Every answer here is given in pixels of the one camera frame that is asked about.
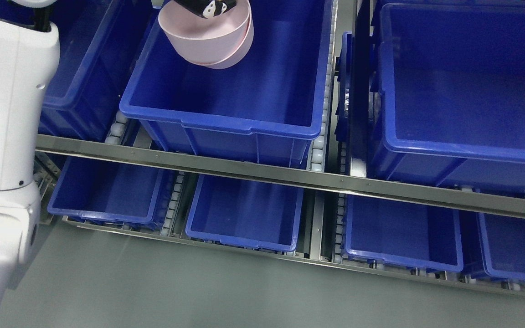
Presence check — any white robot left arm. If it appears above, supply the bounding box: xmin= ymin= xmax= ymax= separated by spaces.
xmin=0 ymin=0 xmax=60 ymax=303

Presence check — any blue bin lower left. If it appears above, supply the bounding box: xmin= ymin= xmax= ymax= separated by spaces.
xmin=47 ymin=157 xmax=177 ymax=231

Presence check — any blue bin lower far right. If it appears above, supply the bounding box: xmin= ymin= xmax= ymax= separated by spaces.
xmin=459 ymin=210 xmax=525 ymax=283

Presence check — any blue bin lower middle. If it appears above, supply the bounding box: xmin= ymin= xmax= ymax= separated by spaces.
xmin=185 ymin=174 xmax=304 ymax=252

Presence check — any blue bin upper right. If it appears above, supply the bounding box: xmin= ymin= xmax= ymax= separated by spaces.
xmin=369 ymin=0 xmax=525 ymax=194

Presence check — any metal roller shelf rack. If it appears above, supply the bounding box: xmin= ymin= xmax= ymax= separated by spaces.
xmin=36 ymin=0 xmax=525 ymax=295

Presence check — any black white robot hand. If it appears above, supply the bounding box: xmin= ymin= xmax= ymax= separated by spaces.
xmin=175 ymin=0 xmax=237 ymax=19

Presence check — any blue bin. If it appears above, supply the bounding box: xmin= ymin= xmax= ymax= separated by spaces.
xmin=343 ymin=195 xmax=464 ymax=272
xmin=47 ymin=157 xmax=177 ymax=231
xmin=459 ymin=210 xmax=525 ymax=283
xmin=185 ymin=174 xmax=304 ymax=252
xmin=369 ymin=0 xmax=525 ymax=194
xmin=38 ymin=0 xmax=163 ymax=143
xmin=119 ymin=0 xmax=334 ymax=168

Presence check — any blue bin upper middle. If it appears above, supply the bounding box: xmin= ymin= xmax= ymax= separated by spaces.
xmin=119 ymin=0 xmax=334 ymax=168

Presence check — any pink bowl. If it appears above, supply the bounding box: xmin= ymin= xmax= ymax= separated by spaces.
xmin=206 ymin=17 xmax=254 ymax=69
xmin=158 ymin=0 xmax=253 ymax=67

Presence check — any blue bin upper left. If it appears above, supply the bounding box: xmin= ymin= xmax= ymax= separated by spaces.
xmin=38 ymin=0 xmax=163 ymax=143

